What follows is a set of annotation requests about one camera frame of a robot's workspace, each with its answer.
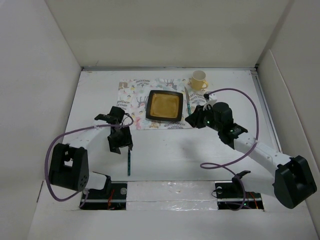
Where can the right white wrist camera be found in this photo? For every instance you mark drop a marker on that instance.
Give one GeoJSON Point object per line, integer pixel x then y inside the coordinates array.
{"type": "Point", "coordinates": [211, 99]}

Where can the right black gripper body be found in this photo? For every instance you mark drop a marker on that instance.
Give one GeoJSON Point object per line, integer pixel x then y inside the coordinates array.
{"type": "Point", "coordinates": [203, 118]}

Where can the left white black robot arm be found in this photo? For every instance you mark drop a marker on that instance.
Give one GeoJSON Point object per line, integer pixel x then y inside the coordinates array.
{"type": "Point", "coordinates": [69, 163]}

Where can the fork with teal handle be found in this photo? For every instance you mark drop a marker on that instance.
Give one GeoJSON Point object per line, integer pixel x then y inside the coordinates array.
{"type": "Point", "coordinates": [129, 162]}

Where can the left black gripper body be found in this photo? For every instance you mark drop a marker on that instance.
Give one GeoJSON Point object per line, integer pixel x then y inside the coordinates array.
{"type": "Point", "coordinates": [119, 139]}

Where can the floral patterned cloth napkin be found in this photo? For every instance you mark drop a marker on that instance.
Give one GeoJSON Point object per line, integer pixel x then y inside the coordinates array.
{"type": "Point", "coordinates": [133, 97]}

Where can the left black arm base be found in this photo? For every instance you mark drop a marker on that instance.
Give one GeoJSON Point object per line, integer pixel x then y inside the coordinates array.
{"type": "Point", "coordinates": [114, 198]}

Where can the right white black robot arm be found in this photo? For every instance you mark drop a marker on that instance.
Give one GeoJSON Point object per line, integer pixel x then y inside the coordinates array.
{"type": "Point", "coordinates": [293, 181]}

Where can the silver table knife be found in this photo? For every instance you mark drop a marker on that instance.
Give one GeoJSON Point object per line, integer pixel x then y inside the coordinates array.
{"type": "Point", "coordinates": [187, 101]}

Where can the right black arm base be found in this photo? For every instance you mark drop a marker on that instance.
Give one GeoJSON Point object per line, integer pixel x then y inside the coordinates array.
{"type": "Point", "coordinates": [230, 195]}

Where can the yellow ceramic mug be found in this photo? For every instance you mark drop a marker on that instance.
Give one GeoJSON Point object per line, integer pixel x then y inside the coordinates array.
{"type": "Point", "coordinates": [198, 81]}

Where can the square black brown plate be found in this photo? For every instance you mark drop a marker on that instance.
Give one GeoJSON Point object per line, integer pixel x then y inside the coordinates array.
{"type": "Point", "coordinates": [164, 106]}

